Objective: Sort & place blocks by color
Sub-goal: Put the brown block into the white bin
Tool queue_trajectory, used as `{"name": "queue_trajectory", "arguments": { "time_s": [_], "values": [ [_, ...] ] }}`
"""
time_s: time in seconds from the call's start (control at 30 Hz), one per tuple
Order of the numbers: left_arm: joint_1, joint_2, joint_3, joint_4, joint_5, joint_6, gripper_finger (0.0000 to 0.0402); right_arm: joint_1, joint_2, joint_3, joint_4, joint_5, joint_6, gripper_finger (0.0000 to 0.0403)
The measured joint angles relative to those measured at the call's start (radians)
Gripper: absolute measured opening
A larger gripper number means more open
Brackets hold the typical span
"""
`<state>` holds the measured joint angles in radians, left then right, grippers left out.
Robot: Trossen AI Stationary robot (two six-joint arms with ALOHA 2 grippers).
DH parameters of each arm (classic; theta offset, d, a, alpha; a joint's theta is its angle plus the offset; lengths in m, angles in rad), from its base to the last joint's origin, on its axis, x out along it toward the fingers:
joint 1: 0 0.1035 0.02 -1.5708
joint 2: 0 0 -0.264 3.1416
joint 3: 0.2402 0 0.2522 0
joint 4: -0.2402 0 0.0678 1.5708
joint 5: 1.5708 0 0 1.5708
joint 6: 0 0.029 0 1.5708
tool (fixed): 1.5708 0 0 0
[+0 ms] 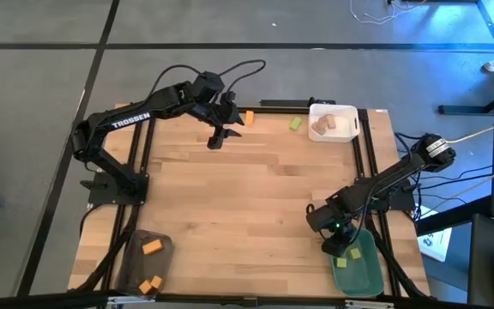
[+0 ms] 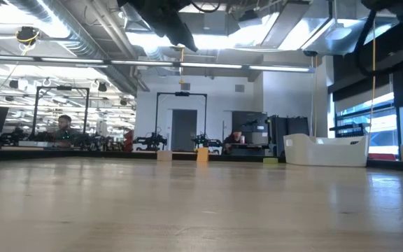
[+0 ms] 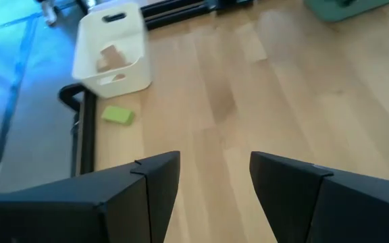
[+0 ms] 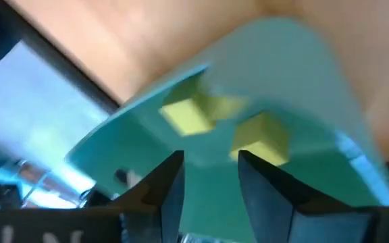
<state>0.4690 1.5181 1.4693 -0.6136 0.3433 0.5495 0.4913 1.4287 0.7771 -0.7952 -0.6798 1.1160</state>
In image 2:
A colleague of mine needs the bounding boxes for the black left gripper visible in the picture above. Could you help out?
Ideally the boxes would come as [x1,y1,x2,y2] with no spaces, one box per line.
[117,0,199,53]

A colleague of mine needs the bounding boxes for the large orange block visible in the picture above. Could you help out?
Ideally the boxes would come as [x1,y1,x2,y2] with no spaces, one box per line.
[196,147,210,162]

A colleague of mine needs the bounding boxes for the pale pink rectangular block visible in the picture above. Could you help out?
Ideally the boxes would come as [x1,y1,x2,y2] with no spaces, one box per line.
[156,150,173,162]

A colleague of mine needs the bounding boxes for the white plastic bin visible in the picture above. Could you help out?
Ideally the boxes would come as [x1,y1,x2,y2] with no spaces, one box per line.
[283,133,369,167]

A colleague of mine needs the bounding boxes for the long ceiling light bar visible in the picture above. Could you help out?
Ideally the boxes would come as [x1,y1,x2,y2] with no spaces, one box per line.
[0,54,316,74]

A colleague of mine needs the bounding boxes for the grey door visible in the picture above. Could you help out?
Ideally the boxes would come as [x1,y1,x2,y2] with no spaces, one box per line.
[171,109,198,152]

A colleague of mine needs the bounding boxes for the dark grey cabinet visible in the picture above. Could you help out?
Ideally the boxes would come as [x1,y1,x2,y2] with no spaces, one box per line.
[232,111,269,145]

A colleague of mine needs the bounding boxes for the person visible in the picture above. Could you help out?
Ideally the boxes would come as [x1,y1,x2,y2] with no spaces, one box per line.
[223,129,244,155]
[53,114,80,147]

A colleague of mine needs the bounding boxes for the black upright panels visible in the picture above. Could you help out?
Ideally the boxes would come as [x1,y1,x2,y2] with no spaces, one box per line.
[269,115,310,155]

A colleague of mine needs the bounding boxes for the black window rack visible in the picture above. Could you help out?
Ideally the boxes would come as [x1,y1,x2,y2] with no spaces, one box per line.
[329,122,372,139]

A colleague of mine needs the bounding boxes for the yellow hanging cable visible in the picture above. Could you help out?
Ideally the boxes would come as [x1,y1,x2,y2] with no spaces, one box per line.
[178,47,185,85]
[367,17,377,148]

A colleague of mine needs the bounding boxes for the black gantry frame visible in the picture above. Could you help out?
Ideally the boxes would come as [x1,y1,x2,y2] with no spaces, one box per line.
[155,92,208,141]
[31,86,90,139]

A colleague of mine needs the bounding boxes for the black ceiling cable reel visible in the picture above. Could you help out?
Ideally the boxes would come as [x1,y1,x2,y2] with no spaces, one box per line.
[15,26,41,46]

